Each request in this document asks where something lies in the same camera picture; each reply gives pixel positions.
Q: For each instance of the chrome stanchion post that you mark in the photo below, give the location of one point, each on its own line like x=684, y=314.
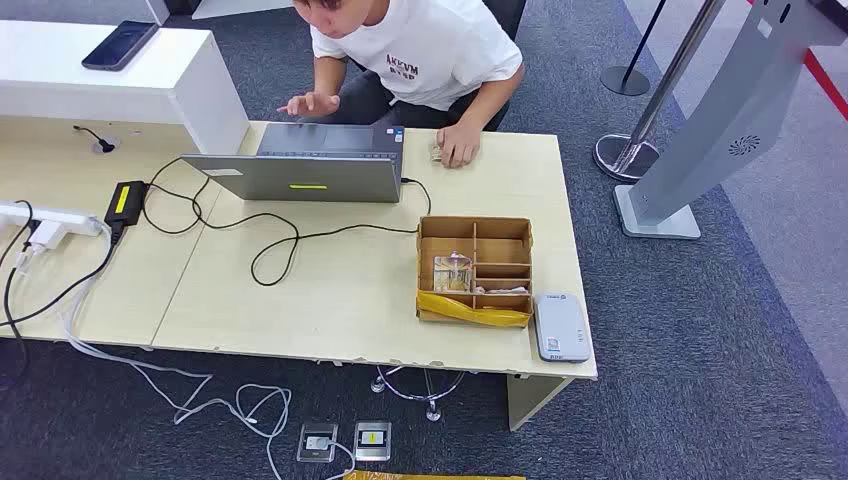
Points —
x=626, y=156

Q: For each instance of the grey laptop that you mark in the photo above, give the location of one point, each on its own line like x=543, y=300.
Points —
x=298, y=175

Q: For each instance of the black laptop power adapter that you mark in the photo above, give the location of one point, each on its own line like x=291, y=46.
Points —
x=126, y=202

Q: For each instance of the chrome chair base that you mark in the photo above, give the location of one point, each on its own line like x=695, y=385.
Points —
x=433, y=415

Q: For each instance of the gold patterned ID card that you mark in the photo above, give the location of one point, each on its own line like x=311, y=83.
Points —
x=435, y=154

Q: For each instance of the floor socket yellow label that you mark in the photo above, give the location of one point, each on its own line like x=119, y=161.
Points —
x=372, y=441

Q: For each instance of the person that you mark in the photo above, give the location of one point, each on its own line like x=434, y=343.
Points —
x=430, y=53

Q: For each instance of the grey card reader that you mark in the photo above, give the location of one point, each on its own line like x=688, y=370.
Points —
x=562, y=328

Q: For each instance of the cardboard divider box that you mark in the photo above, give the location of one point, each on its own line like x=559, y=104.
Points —
x=503, y=250

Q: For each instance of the red barrier belt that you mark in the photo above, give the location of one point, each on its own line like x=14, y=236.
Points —
x=825, y=83

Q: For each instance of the grey kiosk stand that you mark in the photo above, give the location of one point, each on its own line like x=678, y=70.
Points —
x=729, y=112

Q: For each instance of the grey desk grommet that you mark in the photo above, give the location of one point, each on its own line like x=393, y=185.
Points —
x=106, y=147

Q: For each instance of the white counter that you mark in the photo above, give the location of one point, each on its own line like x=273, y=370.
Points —
x=166, y=86

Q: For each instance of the black stanchion post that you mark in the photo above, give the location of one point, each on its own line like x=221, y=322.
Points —
x=625, y=81

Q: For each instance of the white background furniture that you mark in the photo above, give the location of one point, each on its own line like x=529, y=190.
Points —
x=232, y=6

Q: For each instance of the person's left forearm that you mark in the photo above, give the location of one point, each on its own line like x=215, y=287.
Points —
x=487, y=99

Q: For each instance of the person's right hand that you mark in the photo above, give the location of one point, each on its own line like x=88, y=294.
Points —
x=311, y=104

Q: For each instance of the person's left hand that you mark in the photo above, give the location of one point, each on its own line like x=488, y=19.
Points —
x=460, y=144

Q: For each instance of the white power strip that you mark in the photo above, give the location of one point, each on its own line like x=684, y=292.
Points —
x=66, y=218

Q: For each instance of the white plug charger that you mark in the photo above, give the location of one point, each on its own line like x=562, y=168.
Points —
x=48, y=233

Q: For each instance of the floor socket with plug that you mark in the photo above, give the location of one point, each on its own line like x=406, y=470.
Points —
x=316, y=442

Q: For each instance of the black smartphone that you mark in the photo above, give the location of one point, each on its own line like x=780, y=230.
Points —
x=119, y=45

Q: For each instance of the person's right forearm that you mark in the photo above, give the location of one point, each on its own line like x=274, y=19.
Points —
x=328, y=76

